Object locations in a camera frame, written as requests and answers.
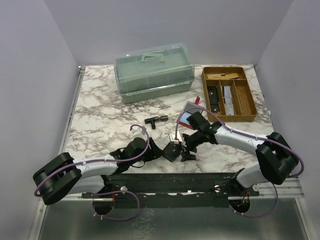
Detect light blue card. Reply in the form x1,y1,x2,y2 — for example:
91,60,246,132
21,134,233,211
179,112,192,129

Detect grey credit card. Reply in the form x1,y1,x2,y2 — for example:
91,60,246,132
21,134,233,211
183,101,203,114

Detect red card holder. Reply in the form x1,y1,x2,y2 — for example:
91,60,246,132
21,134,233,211
179,96,203,129

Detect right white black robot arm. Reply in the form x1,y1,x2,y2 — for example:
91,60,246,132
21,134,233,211
183,111,299,196

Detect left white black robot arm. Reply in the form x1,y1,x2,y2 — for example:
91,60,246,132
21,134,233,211
32,137,163,205

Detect white cards in tray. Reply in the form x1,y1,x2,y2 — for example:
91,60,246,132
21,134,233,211
221,86,235,116

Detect black T-shaped part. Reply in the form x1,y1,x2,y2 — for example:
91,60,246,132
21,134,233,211
144,115,169,130

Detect black items in tray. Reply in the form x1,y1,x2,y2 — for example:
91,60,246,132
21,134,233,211
207,85,220,113

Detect brown woven organizer tray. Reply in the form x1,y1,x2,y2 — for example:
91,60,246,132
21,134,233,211
201,66,258,123

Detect brown cardboard piece in tray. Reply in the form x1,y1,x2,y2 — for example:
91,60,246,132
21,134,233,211
206,73,240,80

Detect green plastic storage box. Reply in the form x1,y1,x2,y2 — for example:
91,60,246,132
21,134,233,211
114,43,195,104

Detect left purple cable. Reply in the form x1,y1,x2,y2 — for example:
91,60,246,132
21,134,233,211
33,124,151,221

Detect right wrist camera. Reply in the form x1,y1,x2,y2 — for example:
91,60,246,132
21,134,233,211
169,131,186,147

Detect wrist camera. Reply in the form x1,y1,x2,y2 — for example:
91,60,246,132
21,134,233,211
130,126,147,139
169,131,186,147

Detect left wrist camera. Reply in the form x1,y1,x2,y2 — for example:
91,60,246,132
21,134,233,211
130,126,147,139

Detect black mounting base rail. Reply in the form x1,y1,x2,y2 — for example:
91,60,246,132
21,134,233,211
51,169,261,210

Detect aluminium frame rail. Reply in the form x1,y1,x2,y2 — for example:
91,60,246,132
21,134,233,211
38,65,116,202

